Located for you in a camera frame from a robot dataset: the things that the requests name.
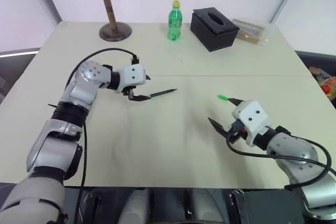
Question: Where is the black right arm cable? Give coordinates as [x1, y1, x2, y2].
[226, 129, 332, 190]

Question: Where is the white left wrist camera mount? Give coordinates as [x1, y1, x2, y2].
[115, 63, 147, 94]

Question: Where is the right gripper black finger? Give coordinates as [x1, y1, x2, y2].
[207, 116, 232, 138]
[227, 98, 245, 107]

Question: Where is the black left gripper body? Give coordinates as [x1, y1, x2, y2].
[115, 86, 138, 101]

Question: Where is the black flat panel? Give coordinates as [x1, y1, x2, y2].
[229, 188, 307, 224]

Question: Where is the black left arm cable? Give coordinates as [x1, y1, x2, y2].
[64, 48, 140, 224]

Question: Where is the black tissue box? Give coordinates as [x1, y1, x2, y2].
[190, 6, 240, 52]

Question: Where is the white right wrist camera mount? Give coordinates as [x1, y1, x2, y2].
[231, 100, 271, 146]

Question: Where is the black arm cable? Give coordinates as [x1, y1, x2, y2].
[226, 129, 332, 190]
[64, 48, 140, 224]

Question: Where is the brown wooden hat stand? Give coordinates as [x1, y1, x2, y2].
[86, 0, 132, 42]

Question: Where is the clear packet of wooden sticks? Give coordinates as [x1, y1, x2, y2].
[232, 18, 270, 46]

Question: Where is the black pen with green band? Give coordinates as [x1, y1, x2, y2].
[146, 89, 178, 98]

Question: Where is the dark bin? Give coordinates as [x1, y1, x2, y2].
[295, 50, 336, 109]

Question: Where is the colourful plastic bag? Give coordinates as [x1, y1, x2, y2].
[309, 66, 336, 101]

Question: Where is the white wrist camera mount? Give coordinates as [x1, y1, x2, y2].
[115, 63, 147, 94]
[231, 100, 271, 146]

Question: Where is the green plastic bottle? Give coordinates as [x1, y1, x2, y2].
[167, 0, 183, 41]

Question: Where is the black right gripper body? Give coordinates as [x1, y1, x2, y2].
[227, 120, 248, 141]

